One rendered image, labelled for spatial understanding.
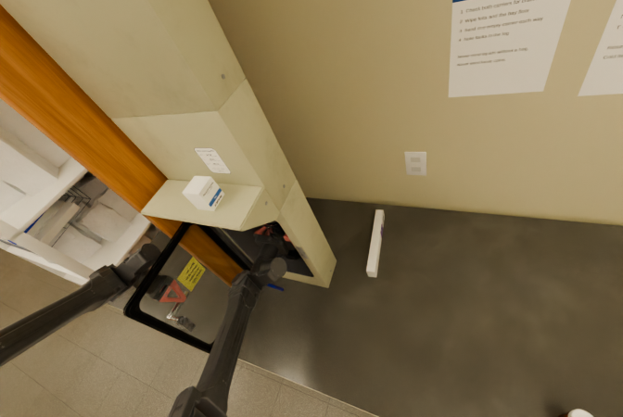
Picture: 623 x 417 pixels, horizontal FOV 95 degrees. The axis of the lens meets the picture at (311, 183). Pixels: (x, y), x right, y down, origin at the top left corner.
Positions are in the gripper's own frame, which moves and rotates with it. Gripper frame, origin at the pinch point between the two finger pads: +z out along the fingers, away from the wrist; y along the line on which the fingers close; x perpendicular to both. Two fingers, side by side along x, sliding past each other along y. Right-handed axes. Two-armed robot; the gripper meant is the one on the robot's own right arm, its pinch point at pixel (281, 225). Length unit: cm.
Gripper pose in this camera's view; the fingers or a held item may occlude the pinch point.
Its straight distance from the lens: 100.9
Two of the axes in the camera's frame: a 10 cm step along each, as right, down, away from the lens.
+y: -9.0, -0.2, 4.3
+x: 2.9, 6.9, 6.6
